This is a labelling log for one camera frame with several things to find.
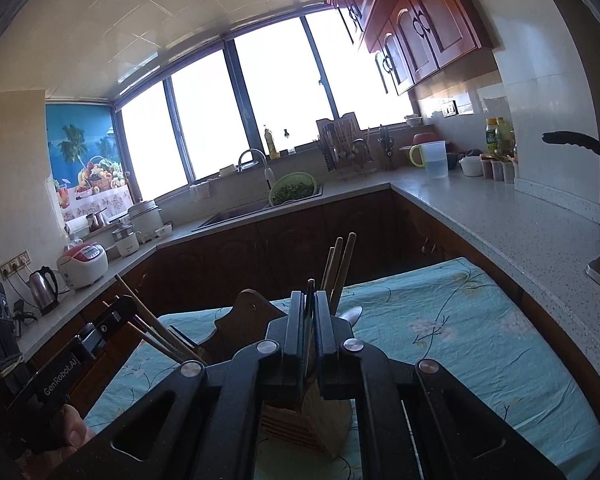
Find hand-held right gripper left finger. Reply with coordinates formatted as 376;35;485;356
50;290;309;480

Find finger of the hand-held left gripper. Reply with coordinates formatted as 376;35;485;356
100;295;140;332

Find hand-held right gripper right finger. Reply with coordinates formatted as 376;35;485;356
315;290;566;480

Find wooden chopstick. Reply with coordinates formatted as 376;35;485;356
114;274;203;362
330;232;357;313
321;247;336;292
129;316;187;364
326;237;344;295

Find wooden utensil holder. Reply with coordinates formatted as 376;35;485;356
207;288;356;462

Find person's left hand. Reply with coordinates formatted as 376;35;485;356
17;404;99;480

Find white and red rice cooker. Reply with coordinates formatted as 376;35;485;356
56;241;109;290

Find small white electric cooker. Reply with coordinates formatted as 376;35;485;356
111;224;145;260

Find stainless electric kettle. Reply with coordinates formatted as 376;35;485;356
28;266;61;316

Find large white electric pot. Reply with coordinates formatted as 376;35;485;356
128;200;164;241

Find dark wooden base cabinets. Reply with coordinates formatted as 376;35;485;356
25;187;531;411

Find blue floral cloth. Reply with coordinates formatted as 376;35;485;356
82;257;600;480

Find steel kitchen sink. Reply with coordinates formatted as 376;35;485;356
192;182;326;234

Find green colander with greens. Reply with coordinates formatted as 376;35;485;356
269;171;317;206

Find curved steel faucet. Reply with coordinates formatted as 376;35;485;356
237;149;274;205

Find scissors and knife holder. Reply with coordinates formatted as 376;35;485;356
377;125;396;171

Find wooden cutting board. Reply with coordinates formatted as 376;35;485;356
316;112;361;161

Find pink basin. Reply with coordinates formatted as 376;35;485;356
400;132;446;154

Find large kitchen window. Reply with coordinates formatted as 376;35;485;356
111;7;416;201

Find yellow cooking oil bottle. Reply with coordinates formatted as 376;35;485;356
496;117;516;157
485;118;501;157

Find white wall socket strip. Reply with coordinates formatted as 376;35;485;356
0;251;33;279

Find fruit and palm wall poster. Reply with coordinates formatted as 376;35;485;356
46;104;133;221

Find wire dish rack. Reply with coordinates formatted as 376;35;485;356
320;125;376;184

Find clear jug with green handle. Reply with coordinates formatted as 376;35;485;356
409;141;450;180

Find black pan handle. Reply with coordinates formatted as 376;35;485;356
541;131;600;166

